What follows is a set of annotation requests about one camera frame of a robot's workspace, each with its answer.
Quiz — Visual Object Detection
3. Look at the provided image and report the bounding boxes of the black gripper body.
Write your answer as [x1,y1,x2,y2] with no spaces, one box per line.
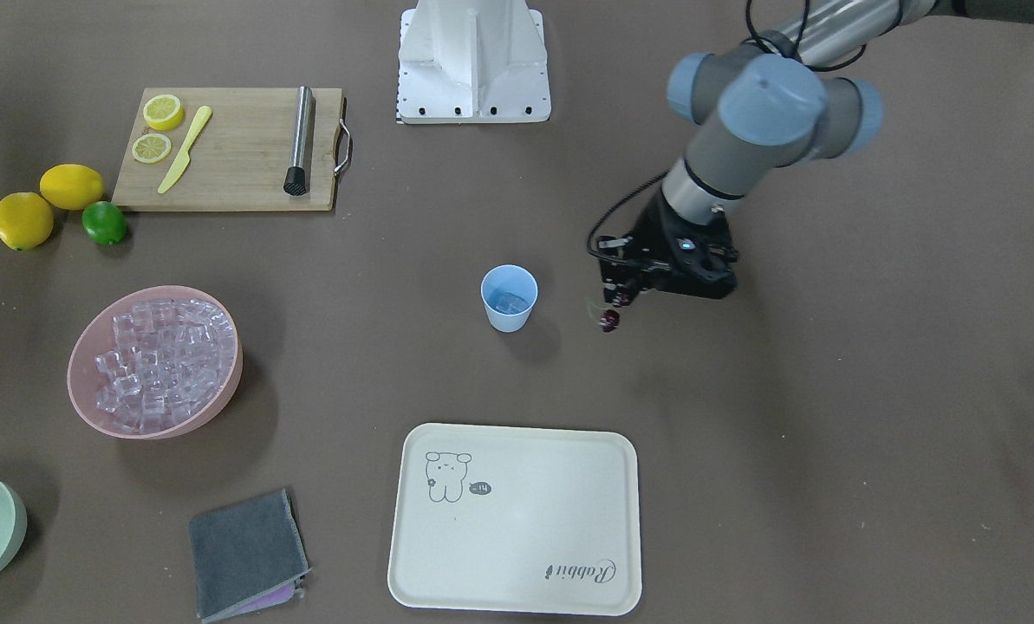
[625,191,738,299]

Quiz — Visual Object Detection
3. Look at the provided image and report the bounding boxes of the dark red cherries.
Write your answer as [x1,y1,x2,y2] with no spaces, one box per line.
[585,299,621,334]

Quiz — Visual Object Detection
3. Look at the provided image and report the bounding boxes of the ice cube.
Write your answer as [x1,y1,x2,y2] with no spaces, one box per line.
[490,289,531,315]

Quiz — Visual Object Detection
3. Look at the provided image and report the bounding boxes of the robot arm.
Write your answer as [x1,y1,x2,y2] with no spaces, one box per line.
[587,1,935,323]

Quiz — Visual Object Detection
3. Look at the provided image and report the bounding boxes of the light blue plastic cup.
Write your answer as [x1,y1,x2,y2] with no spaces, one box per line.
[478,264,539,333]

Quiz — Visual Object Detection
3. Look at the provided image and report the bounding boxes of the pile of clear ice cubes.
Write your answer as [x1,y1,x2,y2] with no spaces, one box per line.
[93,297,239,436]

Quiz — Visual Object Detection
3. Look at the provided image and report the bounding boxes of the cream rabbit tray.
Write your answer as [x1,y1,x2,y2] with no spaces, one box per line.
[388,423,643,616]

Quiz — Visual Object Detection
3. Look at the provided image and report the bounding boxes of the steel muddler black tip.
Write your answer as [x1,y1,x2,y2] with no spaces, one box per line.
[283,86,315,197]

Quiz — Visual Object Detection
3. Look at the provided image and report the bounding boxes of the bamboo cutting board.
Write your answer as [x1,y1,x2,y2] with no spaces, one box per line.
[112,87,349,213]

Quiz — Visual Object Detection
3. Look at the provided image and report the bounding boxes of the yellow plastic knife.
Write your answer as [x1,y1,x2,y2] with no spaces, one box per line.
[156,106,214,195]

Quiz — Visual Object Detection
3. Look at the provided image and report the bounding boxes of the grey folded cloth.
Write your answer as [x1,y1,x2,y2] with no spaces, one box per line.
[188,487,310,623]

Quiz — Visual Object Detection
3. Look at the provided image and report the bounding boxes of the lemon half slice upper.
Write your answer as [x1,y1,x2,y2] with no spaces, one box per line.
[141,94,185,132]

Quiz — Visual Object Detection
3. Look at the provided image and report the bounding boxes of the lemon half slice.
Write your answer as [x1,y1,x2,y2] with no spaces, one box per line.
[141,94,185,132]
[131,132,172,165]

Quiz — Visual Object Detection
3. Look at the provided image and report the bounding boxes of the lemon half slice lower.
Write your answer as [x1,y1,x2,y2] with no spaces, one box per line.
[131,132,172,165]

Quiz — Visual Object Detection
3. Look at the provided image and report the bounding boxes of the green lime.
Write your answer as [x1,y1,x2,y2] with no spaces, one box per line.
[81,201,128,245]

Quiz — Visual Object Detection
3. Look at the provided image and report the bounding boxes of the pink bowl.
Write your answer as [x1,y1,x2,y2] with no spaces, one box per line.
[66,285,243,441]

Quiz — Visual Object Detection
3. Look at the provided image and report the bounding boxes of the yellow lemon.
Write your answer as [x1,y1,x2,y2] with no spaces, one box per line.
[40,164,105,211]
[0,192,54,251]

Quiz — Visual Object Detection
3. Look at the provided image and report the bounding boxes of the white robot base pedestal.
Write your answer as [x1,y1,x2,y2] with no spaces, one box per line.
[395,1,552,124]

